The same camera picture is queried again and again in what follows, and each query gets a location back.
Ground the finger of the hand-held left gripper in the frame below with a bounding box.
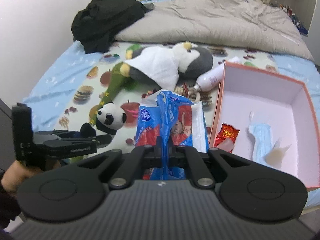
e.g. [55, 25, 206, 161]
[53, 129, 97, 142]
[96, 134, 113, 149]

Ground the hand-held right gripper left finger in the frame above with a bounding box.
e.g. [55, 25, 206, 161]
[75, 135, 165, 189]

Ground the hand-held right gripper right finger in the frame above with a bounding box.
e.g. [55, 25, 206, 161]
[168, 135, 253, 189]

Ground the small panda plush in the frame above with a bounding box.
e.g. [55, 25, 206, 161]
[80, 102, 127, 137]

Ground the blue plastic bag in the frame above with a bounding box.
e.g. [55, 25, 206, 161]
[135, 89, 209, 180]

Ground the red foil packet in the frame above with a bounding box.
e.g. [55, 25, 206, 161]
[215, 123, 240, 147]

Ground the blue face mask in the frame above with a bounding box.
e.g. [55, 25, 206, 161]
[247, 111, 273, 162]

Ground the orange cardboard box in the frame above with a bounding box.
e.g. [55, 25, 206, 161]
[208, 60, 320, 192]

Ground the person's left hand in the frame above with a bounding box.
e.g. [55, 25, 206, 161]
[0, 160, 34, 194]

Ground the light blue bedsheet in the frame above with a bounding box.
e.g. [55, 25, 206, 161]
[22, 40, 320, 214]

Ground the brown patterned round packet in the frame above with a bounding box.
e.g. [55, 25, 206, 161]
[174, 83, 213, 108]

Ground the white bottle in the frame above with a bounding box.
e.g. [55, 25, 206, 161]
[194, 56, 240, 93]

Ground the grey penguin plush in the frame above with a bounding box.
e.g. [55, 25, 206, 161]
[119, 41, 214, 90]

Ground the black jacket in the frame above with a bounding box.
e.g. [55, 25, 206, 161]
[71, 0, 150, 54]

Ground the grey duvet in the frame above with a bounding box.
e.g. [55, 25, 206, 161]
[114, 0, 314, 60]

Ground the row of small bottles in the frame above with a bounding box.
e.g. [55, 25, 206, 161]
[274, 1, 308, 34]

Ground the grey white wardrobe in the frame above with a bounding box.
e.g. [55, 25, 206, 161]
[271, 0, 320, 68]

